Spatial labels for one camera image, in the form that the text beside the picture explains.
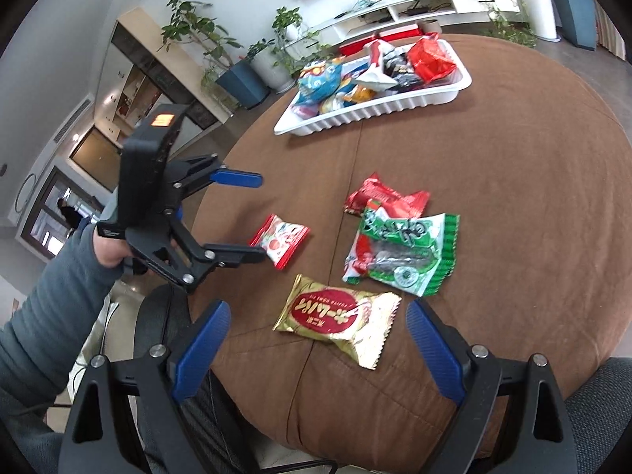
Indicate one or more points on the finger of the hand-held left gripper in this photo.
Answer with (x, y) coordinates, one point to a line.
(232, 254)
(237, 179)

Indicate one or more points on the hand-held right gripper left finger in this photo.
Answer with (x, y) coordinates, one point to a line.
(202, 350)

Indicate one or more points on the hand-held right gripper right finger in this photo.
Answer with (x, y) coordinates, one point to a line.
(434, 350)

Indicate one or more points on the small red white snack packet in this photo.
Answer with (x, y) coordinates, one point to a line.
(279, 239)

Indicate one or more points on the gold red snack packet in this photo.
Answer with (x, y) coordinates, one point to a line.
(335, 318)

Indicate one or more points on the pink blue cartoon snack packet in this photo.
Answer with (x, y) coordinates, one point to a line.
(318, 81)

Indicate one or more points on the orange snack packet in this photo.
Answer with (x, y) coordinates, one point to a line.
(362, 94)

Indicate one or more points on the white foam tray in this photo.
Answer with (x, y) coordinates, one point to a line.
(385, 104)

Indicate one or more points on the black snack packet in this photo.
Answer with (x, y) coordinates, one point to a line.
(402, 74)

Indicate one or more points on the person's left forearm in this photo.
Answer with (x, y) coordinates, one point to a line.
(49, 316)

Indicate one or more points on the person's left hand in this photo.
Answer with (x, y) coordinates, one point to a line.
(109, 253)

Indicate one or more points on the black mesh office chair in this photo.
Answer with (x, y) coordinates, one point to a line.
(163, 316)

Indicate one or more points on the tall plant in dark planter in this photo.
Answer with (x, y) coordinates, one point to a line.
(242, 84)

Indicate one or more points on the green white seaweed packet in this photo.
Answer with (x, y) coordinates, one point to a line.
(410, 252)

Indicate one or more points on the plant in ribbed white pot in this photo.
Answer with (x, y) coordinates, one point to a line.
(269, 69)

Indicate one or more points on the shiny dark red snack packet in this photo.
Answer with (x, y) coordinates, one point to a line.
(382, 195)

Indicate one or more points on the pothos in small white pot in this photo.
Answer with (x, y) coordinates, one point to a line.
(286, 17)

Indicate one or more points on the grey fabric chair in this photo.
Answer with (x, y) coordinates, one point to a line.
(597, 405)

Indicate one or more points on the red storage box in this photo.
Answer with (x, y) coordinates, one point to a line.
(395, 30)
(353, 48)

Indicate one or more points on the brown plant pot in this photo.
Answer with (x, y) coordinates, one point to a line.
(430, 25)

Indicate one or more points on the white television cabinet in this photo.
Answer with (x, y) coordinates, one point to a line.
(459, 16)

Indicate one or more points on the trailing plant on cabinet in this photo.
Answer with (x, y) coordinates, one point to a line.
(513, 34)

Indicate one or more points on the plant in tall white pot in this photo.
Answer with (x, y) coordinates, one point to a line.
(543, 15)

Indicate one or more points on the beige curtain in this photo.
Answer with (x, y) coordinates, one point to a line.
(612, 34)

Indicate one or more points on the large plant in dark planter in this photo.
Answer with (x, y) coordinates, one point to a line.
(575, 10)

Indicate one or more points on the wooden wall cabinet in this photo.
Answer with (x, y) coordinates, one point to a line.
(148, 49)

